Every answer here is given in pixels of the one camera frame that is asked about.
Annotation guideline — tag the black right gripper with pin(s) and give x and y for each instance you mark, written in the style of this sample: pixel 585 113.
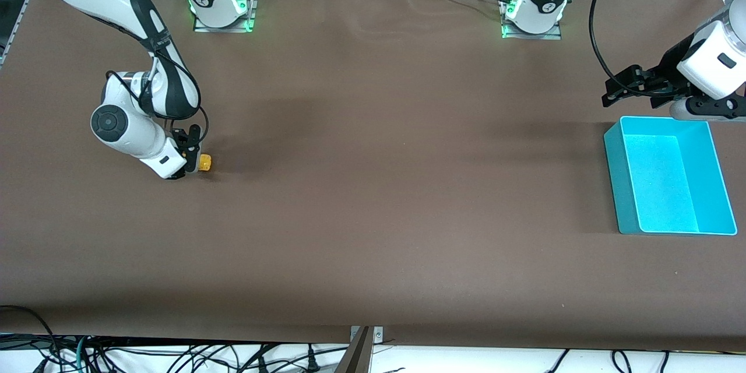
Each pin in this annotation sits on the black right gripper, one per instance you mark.
pixel 190 153

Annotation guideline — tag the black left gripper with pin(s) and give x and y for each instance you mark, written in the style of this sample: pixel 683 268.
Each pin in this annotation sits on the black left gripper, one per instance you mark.
pixel 666 77

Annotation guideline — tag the yellow beetle toy car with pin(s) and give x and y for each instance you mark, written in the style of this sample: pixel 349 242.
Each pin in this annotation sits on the yellow beetle toy car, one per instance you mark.
pixel 206 162

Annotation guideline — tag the teal plastic bin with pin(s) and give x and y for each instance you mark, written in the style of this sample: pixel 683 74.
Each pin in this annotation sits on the teal plastic bin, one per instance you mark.
pixel 664 186

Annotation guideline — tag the dark angled bar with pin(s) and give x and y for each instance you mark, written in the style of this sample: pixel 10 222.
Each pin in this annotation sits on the dark angled bar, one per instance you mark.
pixel 355 355

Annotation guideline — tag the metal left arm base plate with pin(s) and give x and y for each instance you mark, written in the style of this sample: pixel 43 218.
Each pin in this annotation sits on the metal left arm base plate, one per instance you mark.
pixel 531 35

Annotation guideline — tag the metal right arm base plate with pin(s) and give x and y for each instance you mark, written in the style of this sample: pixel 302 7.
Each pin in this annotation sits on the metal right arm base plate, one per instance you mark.
pixel 224 25

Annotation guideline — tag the small metal edge bracket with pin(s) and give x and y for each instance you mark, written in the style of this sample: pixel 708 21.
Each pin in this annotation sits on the small metal edge bracket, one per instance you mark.
pixel 377 335

